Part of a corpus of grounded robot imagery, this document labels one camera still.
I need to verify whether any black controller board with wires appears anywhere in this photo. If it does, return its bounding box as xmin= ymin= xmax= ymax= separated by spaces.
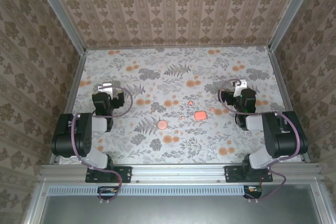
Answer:
xmin=97 ymin=186 xmax=122 ymax=200
xmin=243 ymin=185 xmax=263 ymax=199

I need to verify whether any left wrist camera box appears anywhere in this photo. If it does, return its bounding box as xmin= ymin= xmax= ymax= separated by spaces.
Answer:
xmin=98 ymin=82 xmax=114 ymax=95

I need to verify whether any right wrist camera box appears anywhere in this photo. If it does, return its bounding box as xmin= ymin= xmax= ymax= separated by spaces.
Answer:
xmin=233 ymin=79 xmax=248 ymax=91

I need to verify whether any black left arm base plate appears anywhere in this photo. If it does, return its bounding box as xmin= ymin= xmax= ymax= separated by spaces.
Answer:
xmin=86 ymin=165 xmax=132 ymax=184

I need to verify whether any grey metal sheet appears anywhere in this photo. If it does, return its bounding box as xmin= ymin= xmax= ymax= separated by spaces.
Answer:
xmin=39 ymin=195 xmax=324 ymax=224

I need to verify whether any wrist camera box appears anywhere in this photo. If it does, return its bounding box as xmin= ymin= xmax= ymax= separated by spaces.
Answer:
xmin=233 ymin=79 xmax=248 ymax=91
xmin=98 ymin=82 xmax=114 ymax=95

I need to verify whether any aluminium frame post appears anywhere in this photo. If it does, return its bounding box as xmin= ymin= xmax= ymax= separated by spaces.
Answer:
xmin=30 ymin=0 xmax=88 ymax=55
xmin=268 ymin=0 xmax=320 ymax=52

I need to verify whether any grey slotted cable duct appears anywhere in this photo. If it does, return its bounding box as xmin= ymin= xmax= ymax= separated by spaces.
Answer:
xmin=48 ymin=185 xmax=263 ymax=196

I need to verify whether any aluminium table edge rail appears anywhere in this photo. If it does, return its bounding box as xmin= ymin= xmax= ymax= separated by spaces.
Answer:
xmin=267 ymin=48 xmax=311 ymax=163
xmin=49 ymin=50 xmax=88 ymax=165

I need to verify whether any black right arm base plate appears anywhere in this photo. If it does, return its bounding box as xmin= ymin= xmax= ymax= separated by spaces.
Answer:
xmin=225 ymin=165 xmax=274 ymax=184

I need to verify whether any aluminium mounting rail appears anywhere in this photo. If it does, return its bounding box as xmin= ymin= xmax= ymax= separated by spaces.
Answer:
xmin=39 ymin=163 xmax=323 ymax=185

